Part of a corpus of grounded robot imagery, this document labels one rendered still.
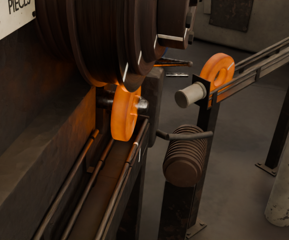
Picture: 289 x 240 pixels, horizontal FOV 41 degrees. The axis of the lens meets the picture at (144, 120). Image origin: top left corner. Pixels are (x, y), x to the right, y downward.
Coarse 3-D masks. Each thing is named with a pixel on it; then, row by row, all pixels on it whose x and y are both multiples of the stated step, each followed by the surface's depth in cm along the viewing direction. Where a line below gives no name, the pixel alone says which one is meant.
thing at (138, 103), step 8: (96, 88) 89; (96, 96) 87; (104, 96) 87; (112, 96) 87; (136, 96) 87; (96, 104) 87; (104, 104) 87; (112, 104) 86; (136, 104) 85; (144, 104) 86; (136, 112) 86; (144, 112) 87
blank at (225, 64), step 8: (216, 56) 127; (224, 56) 127; (208, 64) 126; (216, 64) 125; (224, 64) 128; (232, 64) 132; (208, 72) 125; (216, 72) 127; (224, 72) 133; (232, 72) 134; (216, 80) 135; (224, 80) 133
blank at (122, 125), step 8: (120, 88) 82; (120, 96) 81; (128, 96) 81; (120, 104) 81; (128, 104) 81; (112, 112) 81; (120, 112) 81; (128, 112) 83; (112, 120) 82; (120, 120) 82; (128, 120) 84; (112, 128) 83; (120, 128) 82; (128, 128) 86; (112, 136) 86; (120, 136) 85; (128, 136) 88
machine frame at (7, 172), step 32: (32, 32) 63; (0, 64) 56; (32, 64) 65; (64, 64) 79; (0, 96) 57; (32, 96) 67; (64, 96) 78; (0, 128) 59; (32, 128) 67; (64, 128) 70; (96, 128) 97; (0, 160) 59; (32, 160) 60; (64, 160) 73; (96, 160) 96; (0, 192) 54; (32, 192) 61; (0, 224) 52; (32, 224) 63; (64, 224) 80
